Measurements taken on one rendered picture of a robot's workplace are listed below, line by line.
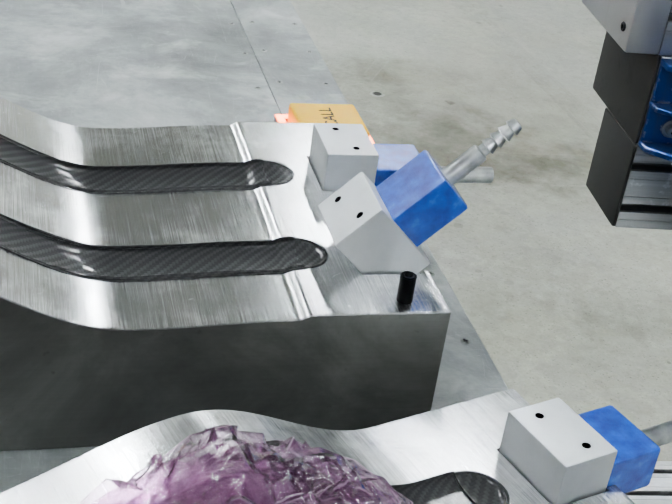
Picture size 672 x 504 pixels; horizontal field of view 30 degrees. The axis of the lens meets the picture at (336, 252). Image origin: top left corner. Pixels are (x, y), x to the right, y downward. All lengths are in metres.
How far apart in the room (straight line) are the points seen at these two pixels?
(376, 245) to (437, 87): 2.69
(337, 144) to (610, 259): 1.92
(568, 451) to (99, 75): 0.70
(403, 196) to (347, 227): 0.04
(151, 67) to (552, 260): 1.57
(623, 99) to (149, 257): 0.61
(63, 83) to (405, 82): 2.30
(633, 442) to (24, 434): 0.34
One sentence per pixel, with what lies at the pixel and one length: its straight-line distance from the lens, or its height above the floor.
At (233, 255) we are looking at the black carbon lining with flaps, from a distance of 0.79.
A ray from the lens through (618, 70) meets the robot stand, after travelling 1.27.
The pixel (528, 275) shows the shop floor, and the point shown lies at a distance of 2.62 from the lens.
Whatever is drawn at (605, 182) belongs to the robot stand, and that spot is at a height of 0.75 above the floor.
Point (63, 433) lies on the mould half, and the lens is 0.75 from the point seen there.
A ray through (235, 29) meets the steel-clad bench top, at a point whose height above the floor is 0.80.
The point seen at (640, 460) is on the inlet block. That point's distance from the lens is 0.71.
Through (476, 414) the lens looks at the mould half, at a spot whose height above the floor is 0.85.
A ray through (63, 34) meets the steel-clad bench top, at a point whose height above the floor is 0.80.
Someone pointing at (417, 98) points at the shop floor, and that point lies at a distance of 3.35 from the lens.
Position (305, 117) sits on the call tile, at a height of 0.84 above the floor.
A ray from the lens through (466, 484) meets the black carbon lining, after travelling 0.68.
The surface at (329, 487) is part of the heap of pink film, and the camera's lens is 0.58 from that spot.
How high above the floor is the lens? 1.28
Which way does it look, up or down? 30 degrees down
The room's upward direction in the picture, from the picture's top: 8 degrees clockwise
